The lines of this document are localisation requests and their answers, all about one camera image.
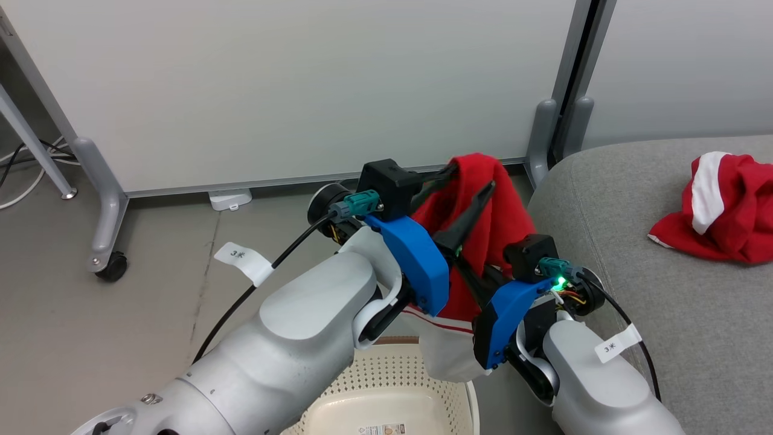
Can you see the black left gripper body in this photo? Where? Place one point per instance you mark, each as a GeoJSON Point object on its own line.
{"type": "Point", "coordinates": [325, 206]}

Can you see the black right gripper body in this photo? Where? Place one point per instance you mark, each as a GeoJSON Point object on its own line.
{"type": "Point", "coordinates": [589, 296]}

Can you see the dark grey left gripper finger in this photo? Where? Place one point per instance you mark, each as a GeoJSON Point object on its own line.
{"type": "Point", "coordinates": [462, 226]}
{"type": "Point", "coordinates": [438, 178]}

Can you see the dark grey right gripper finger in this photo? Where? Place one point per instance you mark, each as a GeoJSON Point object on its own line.
{"type": "Point", "coordinates": [480, 284]}

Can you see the red garment with white hem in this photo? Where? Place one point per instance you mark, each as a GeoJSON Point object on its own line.
{"type": "Point", "coordinates": [498, 211]}

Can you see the red garment with white band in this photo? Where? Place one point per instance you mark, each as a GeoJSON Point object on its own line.
{"type": "Point", "coordinates": [734, 211]}

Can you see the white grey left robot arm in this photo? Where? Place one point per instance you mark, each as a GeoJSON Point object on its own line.
{"type": "Point", "coordinates": [290, 344]}

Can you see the grey fabric sofa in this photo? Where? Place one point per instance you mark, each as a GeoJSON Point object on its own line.
{"type": "Point", "coordinates": [694, 314]}

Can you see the short grey partition foot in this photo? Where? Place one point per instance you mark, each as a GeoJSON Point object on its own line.
{"type": "Point", "coordinates": [542, 142]}
{"type": "Point", "coordinates": [578, 124]}

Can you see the wide white partition panel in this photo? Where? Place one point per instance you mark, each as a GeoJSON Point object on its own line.
{"type": "Point", "coordinates": [290, 84]}

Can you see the cream plastic laundry basket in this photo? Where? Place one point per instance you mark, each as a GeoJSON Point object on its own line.
{"type": "Point", "coordinates": [386, 386]}

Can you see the grey partition foot with caster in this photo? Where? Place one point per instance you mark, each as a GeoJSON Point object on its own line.
{"type": "Point", "coordinates": [105, 199]}

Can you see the black caster wheel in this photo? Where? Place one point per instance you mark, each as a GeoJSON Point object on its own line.
{"type": "Point", "coordinates": [113, 267]}

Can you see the narrow white partition panel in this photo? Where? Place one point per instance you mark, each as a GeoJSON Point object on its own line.
{"type": "Point", "coordinates": [688, 66]}

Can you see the grey metal table leg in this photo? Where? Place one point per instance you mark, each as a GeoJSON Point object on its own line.
{"type": "Point", "coordinates": [36, 148]}

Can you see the blue right camera mount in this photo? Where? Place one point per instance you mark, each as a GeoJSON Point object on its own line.
{"type": "Point", "coordinates": [504, 314]}

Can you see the teal right camera connector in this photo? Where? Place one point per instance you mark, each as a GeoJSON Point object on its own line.
{"type": "Point", "coordinates": [554, 266]}

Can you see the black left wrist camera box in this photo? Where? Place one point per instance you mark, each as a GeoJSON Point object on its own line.
{"type": "Point", "coordinates": [386, 184]}

